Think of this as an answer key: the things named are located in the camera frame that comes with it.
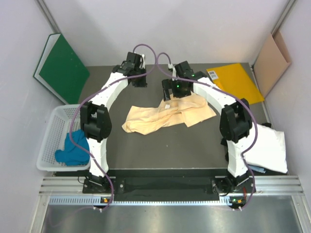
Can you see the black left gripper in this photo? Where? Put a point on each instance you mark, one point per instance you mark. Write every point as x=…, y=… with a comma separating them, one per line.
x=141, y=84

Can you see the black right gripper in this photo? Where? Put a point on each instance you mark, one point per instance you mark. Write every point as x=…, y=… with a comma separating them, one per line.
x=169, y=84

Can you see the cream yellow t shirt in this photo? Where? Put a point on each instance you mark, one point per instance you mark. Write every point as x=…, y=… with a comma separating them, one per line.
x=189, y=110

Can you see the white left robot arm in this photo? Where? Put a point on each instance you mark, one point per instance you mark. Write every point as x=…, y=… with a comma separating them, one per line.
x=95, y=118

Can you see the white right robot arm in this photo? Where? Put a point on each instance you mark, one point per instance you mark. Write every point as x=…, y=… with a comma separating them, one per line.
x=236, y=120

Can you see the yellow plastic folder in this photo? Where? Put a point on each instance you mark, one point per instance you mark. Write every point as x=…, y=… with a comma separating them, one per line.
x=234, y=79

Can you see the green binder folder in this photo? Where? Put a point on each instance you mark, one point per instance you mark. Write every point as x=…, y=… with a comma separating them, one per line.
x=60, y=69

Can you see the white plastic basket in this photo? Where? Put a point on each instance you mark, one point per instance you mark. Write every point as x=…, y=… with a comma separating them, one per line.
x=54, y=139

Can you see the blue t shirt in basket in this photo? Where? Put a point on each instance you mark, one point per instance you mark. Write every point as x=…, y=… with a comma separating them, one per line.
x=72, y=155

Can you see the beige cardboard folder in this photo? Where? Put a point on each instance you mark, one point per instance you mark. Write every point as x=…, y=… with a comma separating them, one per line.
x=273, y=60

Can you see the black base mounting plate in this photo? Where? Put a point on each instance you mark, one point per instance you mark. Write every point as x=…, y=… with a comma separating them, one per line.
x=165, y=186

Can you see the white folded t shirt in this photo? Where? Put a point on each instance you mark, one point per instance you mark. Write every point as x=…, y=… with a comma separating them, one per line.
x=269, y=150

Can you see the aluminium frame rail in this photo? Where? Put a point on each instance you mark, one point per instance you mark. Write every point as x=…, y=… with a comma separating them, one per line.
x=265, y=186

